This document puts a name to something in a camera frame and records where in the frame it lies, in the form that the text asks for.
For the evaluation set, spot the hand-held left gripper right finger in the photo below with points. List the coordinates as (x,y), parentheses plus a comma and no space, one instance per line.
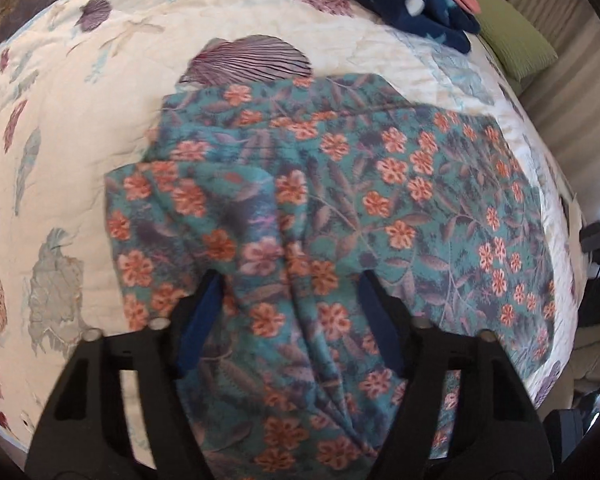
(377,320)

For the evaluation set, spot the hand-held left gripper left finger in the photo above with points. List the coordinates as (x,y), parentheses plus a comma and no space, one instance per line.
(200,320)

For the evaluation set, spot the teal floral garment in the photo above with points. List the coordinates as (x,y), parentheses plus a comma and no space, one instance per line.
(360,175)

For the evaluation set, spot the white shell-print quilt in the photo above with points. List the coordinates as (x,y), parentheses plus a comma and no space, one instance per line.
(80,135)

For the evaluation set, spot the black object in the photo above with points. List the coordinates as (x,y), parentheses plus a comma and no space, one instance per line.
(594,245)

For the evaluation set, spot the beige curtain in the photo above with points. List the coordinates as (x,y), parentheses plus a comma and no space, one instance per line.
(565,85)

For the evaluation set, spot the green pillow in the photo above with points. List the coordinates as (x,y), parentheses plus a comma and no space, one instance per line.
(515,35)

